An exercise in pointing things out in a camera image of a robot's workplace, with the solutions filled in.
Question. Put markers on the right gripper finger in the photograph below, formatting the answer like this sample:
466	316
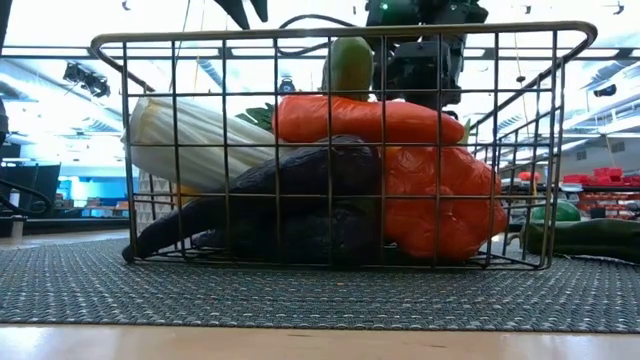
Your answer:
405	82
445	85

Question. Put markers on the orange carrot with greens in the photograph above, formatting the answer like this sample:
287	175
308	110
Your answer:
360	120

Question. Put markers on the orange bell pepper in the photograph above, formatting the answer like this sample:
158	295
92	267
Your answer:
450	210

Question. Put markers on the dark purple eggplant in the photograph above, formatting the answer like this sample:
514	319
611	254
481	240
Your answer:
310	170

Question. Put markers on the white green leek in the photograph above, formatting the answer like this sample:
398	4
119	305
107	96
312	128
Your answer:
200	145

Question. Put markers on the green lime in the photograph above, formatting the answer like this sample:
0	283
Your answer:
565	212

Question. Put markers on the small black ceiling lamp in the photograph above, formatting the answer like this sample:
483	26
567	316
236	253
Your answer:
286	86

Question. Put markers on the black spotlight cluster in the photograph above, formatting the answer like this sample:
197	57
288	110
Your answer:
82	77

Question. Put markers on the shelf with red bins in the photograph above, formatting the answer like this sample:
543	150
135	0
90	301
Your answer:
607	175

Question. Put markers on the grey woven placemat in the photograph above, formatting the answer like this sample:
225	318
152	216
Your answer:
320	295

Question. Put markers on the long black counter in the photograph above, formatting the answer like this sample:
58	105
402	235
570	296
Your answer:
75	226

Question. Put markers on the small white cylinder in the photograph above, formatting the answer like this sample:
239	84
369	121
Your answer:
17	229

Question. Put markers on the long ceiling light rail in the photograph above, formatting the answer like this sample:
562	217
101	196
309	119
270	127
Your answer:
50	51

